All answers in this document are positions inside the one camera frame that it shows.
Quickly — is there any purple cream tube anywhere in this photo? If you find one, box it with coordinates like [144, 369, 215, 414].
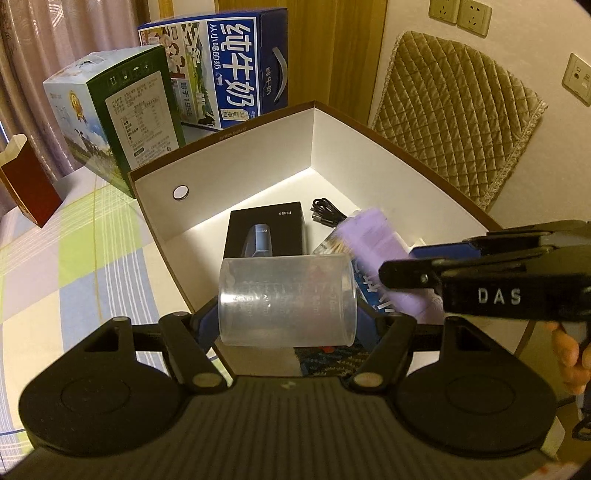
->
[335, 208, 445, 325]

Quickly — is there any clear plastic cup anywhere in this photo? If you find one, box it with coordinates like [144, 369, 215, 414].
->
[218, 254, 358, 349]

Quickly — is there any black cable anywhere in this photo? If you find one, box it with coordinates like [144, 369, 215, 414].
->
[309, 197, 350, 228]

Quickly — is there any black shaver box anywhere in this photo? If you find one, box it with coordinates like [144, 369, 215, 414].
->
[223, 202, 305, 258]

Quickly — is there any white hair claw clip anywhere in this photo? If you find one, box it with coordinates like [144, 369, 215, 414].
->
[409, 238, 427, 251]

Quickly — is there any bag of cotton swabs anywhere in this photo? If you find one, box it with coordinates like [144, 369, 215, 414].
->
[311, 204, 360, 255]

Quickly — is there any person's right hand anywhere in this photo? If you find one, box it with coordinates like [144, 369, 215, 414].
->
[545, 322, 590, 395]

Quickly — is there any blue white toothpaste box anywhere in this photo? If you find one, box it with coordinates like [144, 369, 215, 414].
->
[352, 260, 396, 315]

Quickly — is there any brown cardboard storage box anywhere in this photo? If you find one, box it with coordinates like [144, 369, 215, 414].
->
[127, 101, 537, 377]

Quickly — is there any quilted chair cushion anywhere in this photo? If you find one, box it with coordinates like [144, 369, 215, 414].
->
[370, 31, 548, 211]

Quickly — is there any dark red gift box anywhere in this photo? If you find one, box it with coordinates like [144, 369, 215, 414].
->
[1, 134, 62, 228]

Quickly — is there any green milk carton box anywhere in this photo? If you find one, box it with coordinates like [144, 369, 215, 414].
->
[43, 45, 185, 197]

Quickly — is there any wooden door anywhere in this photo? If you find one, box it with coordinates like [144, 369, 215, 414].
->
[215, 0, 388, 124]

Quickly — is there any blue milk carton box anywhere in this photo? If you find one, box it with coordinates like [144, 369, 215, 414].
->
[137, 7, 288, 130]

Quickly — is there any beige curtain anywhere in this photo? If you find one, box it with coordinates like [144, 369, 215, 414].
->
[1, 0, 150, 182]

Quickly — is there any single wall socket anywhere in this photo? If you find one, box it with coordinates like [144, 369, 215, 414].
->
[562, 53, 591, 106]

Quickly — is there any double wall socket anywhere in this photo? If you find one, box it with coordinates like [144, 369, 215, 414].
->
[429, 0, 493, 38]

